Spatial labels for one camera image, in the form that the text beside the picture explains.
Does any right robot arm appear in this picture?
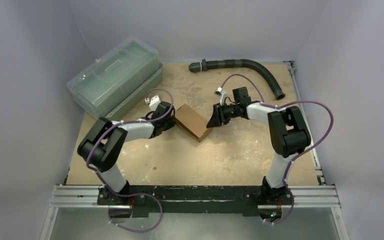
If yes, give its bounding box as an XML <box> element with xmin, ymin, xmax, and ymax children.
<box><xmin>206</xmin><ymin>87</ymin><xmax>311</xmax><ymax>204</ymax></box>

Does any clear plastic storage box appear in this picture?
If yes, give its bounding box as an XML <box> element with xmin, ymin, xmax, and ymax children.
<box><xmin>67</xmin><ymin>37</ymin><xmax>163</xmax><ymax>121</ymax></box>

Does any black corrugated hose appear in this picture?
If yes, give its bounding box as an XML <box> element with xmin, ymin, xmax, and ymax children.
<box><xmin>188</xmin><ymin>58</ymin><xmax>286</xmax><ymax>101</ymax></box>

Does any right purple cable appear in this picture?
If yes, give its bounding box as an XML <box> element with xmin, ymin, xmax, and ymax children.
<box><xmin>219</xmin><ymin>73</ymin><xmax>335</xmax><ymax>227</ymax></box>

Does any brown cardboard box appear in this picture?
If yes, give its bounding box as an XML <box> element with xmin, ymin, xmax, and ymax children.
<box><xmin>174</xmin><ymin>104</ymin><xmax>212</xmax><ymax>143</ymax></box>

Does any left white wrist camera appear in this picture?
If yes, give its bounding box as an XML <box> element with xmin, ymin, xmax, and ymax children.
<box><xmin>145</xmin><ymin>94</ymin><xmax>161</xmax><ymax>111</ymax></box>

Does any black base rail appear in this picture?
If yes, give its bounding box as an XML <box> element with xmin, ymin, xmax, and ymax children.
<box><xmin>97</xmin><ymin>185</ymin><xmax>293</xmax><ymax>221</ymax></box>

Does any aluminium frame profile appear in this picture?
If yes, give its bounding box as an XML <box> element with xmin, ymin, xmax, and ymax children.
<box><xmin>39</xmin><ymin>185</ymin><xmax>350</xmax><ymax>240</ymax></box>

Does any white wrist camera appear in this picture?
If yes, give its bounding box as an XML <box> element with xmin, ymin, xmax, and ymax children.
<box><xmin>214</xmin><ymin>87</ymin><xmax>228</xmax><ymax>106</ymax></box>
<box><xmin>145</xmin><ymin>94</ymin><xmax>161</xmax><ymax>111</ymax></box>

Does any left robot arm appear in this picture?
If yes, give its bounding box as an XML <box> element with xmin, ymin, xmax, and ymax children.
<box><xmin>77</xmin><ymin>101</ymin><xmax>176</xmax><ymax>205</ymax></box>

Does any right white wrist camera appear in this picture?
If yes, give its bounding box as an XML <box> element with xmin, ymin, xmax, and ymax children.
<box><xmin>214</xmin><ymin>87</ymin><xmax>228</xmax><ymax>106</ymax></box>

